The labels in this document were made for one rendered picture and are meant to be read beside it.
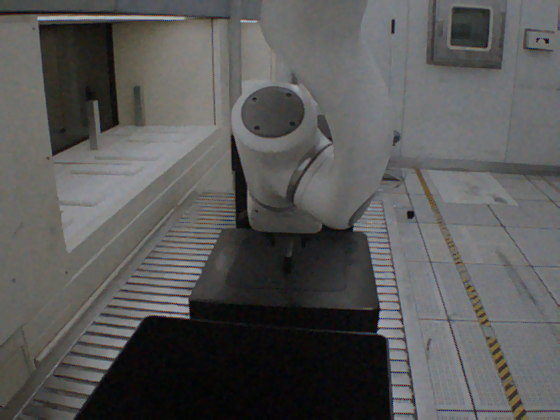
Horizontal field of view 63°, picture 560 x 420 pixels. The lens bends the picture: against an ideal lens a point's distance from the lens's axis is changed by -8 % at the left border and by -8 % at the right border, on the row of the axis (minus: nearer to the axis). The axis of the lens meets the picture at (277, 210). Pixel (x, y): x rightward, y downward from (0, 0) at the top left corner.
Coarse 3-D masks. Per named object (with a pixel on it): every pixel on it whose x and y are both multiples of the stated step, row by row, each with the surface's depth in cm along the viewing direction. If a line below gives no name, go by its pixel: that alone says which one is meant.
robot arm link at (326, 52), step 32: (288, 0) 37; (320, 0) 36; (352, 0) 37; (288, 32) 39; (320, 32) 38; (352, 32) 40; (288, 64) 41; (320, 64) 40; (352, 64) 41; (320, 96) 41; (352, 96) 41; (384, 96) 44; (352, 128) 41; (384, 128) 44; (320, 160) 49; (352, 160) 43; (384, 160) 45; (320, 192) 48; (352, 192) 46; (352, 224) 51
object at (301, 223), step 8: (248, 200) 63; (248, 208) 64; (256, 208) 63; (248, 216) 66; (256, 216) 65; (264, 216) 64; (272, 216) 64; (296, 216) 64; (304, 216) 64; (256, 224) 68; (264, 224) 67; (272, 224) 67; (280, 224) 66; (288, 224) 66; (296, 224) 66; (304, 224) 66; (312, 224) 66; (320, 224) 67; (296, 232) 70; (304, 232) 70; (312, 232) 69
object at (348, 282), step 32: (224, 256) 87; (256, 256) 87; (288, 256) 80; (320, 256) 86; (352, 256) 87; (224, 288) 76; (256, 288) 76; (288, 288) 76; (320, 288) 76; (352, 288) 76; (224, 320) 73; (256, 320) 73; (288, 320) 72; (320, 320) 72; (352, 320) 71
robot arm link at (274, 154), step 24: (264, 96) 48; (288, 96) 48; (240, 120) 47; (264, 120) 47; (288, 120) 47; (312, 120) 47; (240, 144) 48; (264, 144) 46; (288, 144) 46; (312, 144) 49; (264, 168) 49; (288, 168) 49; (264, 192) 54; (288, 192) 50
